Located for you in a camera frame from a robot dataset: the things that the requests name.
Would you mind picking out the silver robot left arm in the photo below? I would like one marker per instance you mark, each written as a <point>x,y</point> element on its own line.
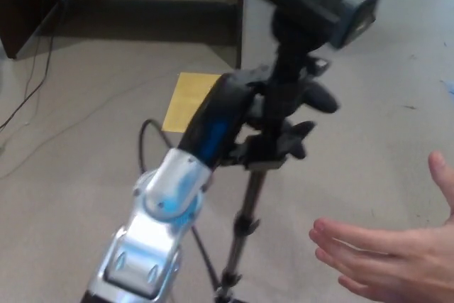
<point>156,239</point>

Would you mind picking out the yellow paper sheet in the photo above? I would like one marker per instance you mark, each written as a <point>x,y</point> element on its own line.
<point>181,104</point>

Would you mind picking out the dark brown wooden desk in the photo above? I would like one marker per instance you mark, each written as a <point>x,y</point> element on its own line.
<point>17,5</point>

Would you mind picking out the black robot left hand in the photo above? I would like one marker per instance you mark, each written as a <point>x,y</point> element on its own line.
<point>220,111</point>

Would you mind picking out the person's bare hand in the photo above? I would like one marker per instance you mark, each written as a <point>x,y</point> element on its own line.
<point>408,264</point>

